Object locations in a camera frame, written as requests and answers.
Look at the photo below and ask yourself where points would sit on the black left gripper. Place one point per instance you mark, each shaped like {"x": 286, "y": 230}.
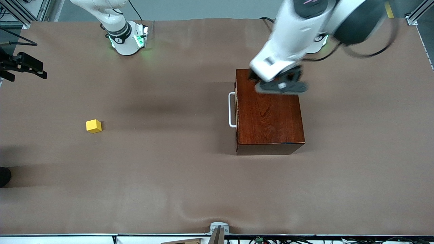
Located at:
{"x": 252, "y": 75}

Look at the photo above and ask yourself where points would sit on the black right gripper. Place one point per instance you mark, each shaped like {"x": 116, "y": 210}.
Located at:
{"x": 14, "y": 63}

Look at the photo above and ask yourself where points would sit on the yellow wooden block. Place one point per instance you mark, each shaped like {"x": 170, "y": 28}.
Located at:
{"x": 93, "y": 126}

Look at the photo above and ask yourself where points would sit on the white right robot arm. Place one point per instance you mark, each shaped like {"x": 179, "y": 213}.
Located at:
{"x": 120, "y": 37}

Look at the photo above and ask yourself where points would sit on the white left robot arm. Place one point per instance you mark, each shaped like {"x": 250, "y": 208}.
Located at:
{"x": 295, "y": 34}

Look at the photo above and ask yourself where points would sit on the dark red wooden cabinet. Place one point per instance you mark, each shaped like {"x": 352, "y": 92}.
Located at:
{"x": 271, "y": 125}

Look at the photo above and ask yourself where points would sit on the black round object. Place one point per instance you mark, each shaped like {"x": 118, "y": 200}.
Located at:
{"x": 4, "y": 176}

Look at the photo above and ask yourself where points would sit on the brown table cloth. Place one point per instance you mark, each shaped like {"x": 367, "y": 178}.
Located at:
{"x": 169, "y": 186}

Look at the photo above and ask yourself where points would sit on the light wooden board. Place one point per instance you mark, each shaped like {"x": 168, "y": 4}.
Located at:
{"x": 183, "y": 241}

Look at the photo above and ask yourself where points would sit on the aluminium frame profile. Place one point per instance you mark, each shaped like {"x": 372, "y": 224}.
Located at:
{"x": 18, "y": 13}
{"x": 415, "y": 15}

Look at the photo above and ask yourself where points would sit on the grey metal camera bracket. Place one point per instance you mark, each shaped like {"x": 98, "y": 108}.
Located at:
{"x": 217, "y": 230}

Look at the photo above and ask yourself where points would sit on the white table edge rail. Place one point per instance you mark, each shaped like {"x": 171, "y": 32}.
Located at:
{"x": 428, "y": 51}

